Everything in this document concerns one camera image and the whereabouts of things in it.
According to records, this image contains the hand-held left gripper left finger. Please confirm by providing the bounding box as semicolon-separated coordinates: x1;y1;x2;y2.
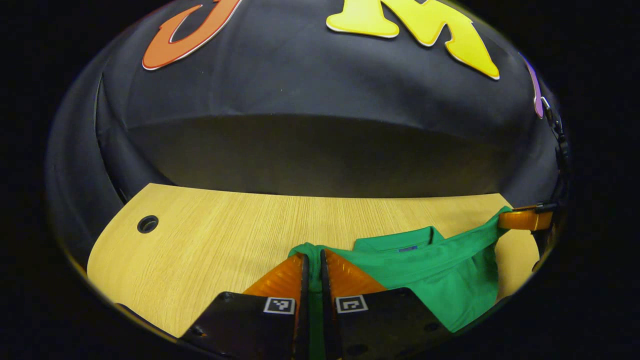
179;251;311;360

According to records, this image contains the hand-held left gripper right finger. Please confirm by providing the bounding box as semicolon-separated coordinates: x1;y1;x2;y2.
319;248;454;360

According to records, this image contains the green T-shirt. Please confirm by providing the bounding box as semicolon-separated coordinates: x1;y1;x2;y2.
288;206;513;360

